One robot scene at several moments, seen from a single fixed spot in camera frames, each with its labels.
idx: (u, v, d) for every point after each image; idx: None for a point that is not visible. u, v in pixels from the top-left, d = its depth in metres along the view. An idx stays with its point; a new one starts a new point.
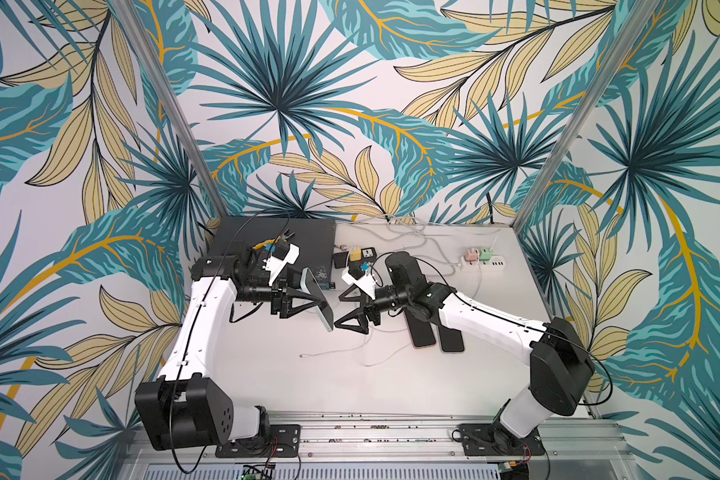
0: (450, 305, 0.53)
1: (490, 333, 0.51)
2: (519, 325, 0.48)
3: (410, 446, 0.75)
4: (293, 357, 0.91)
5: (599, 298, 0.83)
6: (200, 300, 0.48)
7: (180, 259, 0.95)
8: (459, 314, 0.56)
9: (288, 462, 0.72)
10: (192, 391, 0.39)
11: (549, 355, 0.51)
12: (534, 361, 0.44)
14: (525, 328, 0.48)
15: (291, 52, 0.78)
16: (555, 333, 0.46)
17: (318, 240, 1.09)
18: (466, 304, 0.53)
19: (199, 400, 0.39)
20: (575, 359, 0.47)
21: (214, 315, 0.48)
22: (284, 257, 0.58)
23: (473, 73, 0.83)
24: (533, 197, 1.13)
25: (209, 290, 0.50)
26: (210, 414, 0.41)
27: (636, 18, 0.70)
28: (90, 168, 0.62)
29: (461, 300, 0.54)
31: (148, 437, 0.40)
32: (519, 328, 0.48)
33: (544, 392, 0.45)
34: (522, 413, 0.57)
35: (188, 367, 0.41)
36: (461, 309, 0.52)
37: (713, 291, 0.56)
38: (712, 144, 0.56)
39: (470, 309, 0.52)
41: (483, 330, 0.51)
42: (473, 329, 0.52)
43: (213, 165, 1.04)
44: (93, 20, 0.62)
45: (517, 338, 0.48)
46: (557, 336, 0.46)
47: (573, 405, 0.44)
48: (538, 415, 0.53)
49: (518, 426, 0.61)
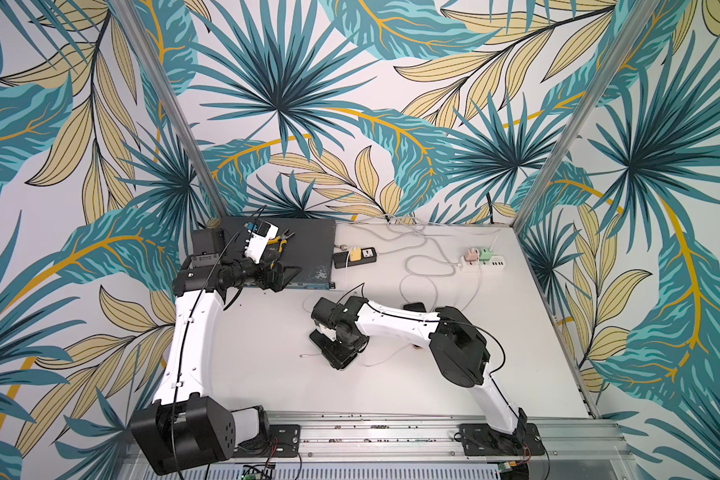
0: (363, 316, 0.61)
1: (399, 332, 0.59)
2: (419, 320, 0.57)
3: (410, 447, 0.75)
4: (293, 357, 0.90)
5: (599, 298, 0.83)
6: (186, 316, 0.47)
7: (180, 259, 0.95)
8: (372, 321, 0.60)
9: (289, 461, 0.73)
10: (192, 411, 0.38)
11: (441, 341, 0.57)
12: (439, 354, 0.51)
14: (424, 322, 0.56)
15: (291, 53, 0.78)
16: (447, 321, 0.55)
17: (318, 241, 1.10)
18: (377, 312, 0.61)
19: (200, 420, 0.38)
20: (467, 337, 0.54)
21: (204, 331, 0.47)
22: (267, 235, 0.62)
23: (473, 73, 0.83)
24: (533, 197, 1.13)
25: (196, 304, 0.48)
26: (213, 433, 0.40)
27: (636, 17, 0.70)
28: (90, 167, 0.62)
29: (372, 309, 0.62)
31: (150, 463, 0.39)
32: (419, 323, 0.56)
33: (453, 372, 0.50)
34: (492, 408, 0.58)
35: (183, 388, 0.40)
36: (373, 317, 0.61)
37: (713, 291, 0.56)
38: (713, 143, 0.56)
39: (380, 315, 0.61)
41: (393, 330, 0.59)
42: (386, 331, 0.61)
43: (213, 165, 1.04)
44: (93, 20, 0.62)
45: (419, 332, 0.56)
46: (448, 322, 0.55)
47: (477, 375, 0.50)
48: (493, 400, 0.58)
49: (500, 420, 0.60)
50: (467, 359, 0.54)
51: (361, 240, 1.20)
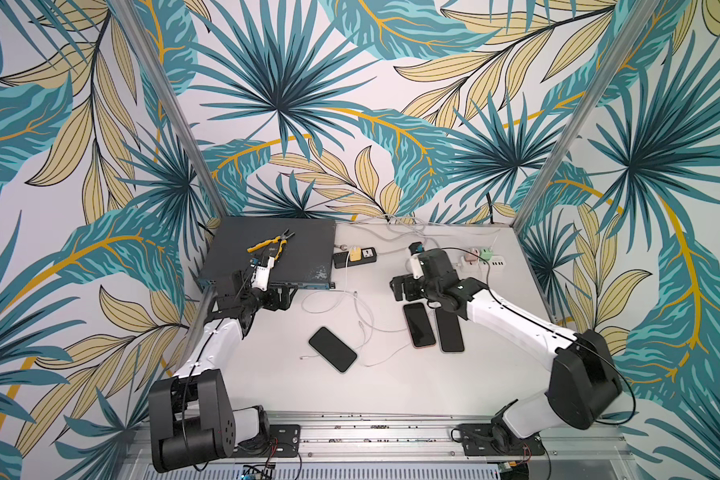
0: (479, 300, 0.58)
1: (515, 333, 0.51)
2: (548, 330, 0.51)
3: (410, 446, 0.75)
4: (293, 357, 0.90)
5: (599, 298, 0.83)
6: (212, 329, 0.57)
7: (180, 259, 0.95)
8: (488, 309, 0.56)
9: (289, 462, 0.72)
10: (203, 381, 0.43)
11: (575, 363, 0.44)
12: (559, 368, 0.43)
14: (552, 333, 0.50)
15: (291, 53, 0.78)
16: (584, 345, 0.45)
17: (318, 241, 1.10)
18: (497, 302, 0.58)
19: (208, 391, 0.42)
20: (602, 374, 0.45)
21: (225, 338, 0.56)
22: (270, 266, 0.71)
23: (473, 73, 0.83)
24: (533, 197, 1.13)
25: (220, 322, 0.59)
26: (216, 408, 0.42)
27: (636, 17, 0.70)
28: (90, 167, 0.62)
29: (491, 298, 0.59)
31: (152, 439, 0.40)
32: (546, 333, 0.49)
33: (563, 403, 0.45)
34: (529, 416, 0.57)
35: (198, 367, 0.46)
36: (491, 306, 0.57)
37: (712, 291, 0.56)
38: (712, 144, 0.56)
39: (499, 307, 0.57)
41: (509, 328, 0.51)
42: (500, 326, 0.52)
43: (213, 165, 1.04)
44: (93, 20, 0.62)
45: (542, 341, 0.48)
46: (586, 348, 0.45)
47: (590, 418, 0.43)
48: (543, 418, 0.54)
49: (520, 427, 0.61)
50: (584, 396, 0.43)
51: (361, 240, 1.20)
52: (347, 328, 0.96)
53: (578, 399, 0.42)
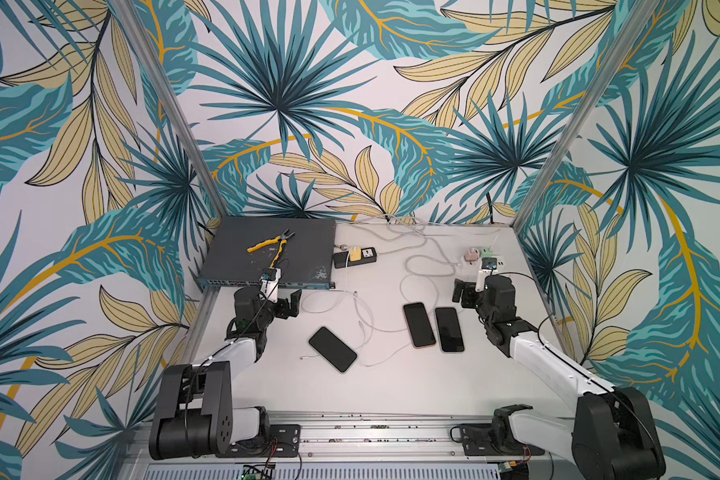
0: (525, 338, 0.60)
1: (550, 373, 0.51)
2: (584, 375, 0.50)
3: (410, 446, 0.75)
4: (293, 357, 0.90)
5: (599, 298, 0.83)
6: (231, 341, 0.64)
7: (180, 260, 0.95)
8: (529, 347, 0.57)
9: (289, 462, 0.72)
10: (212, 367, 0.46)
11: (601, 409, 0.42)
12: (582, 408, 0.43)
14: (588, 379, 0.48)
15: (291, 53, 0.78)
16: (621, 399, 0.45)
17: (317, 241, 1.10)
18: (540, 343, 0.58)
19: (214, 376, 0.45)
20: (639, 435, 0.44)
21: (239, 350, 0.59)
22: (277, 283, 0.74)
23: (473, 73, 0.83)
24: (533, 197, 1.13)
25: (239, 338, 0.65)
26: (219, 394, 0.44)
27: (636, 17, 0.70)
28: (90, 168, 0.62)
29: (538, 338, 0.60)
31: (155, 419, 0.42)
32: (581, 376, 0.49)
33: (588, 455, 0.44)
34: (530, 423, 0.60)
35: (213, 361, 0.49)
36: (533, 345, 0.58)
37: (712, 291, 0.56)
38: (712, 144, 0.56)
39: (541, 347, 0.57)
41: (545, 368, 0.52)
42: (537, 365, 0.53)
43: (213, 165, 1.04)
44: (93, 20, 0.62)
45: (574, 383, 0.48)
46: (623, 402, 0.45)
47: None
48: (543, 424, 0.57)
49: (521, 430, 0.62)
50: (603, 447, 0.41)
51: (361, 240, 1.20)
52: (347, 328, 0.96)
53: (600, 452, 0.42)
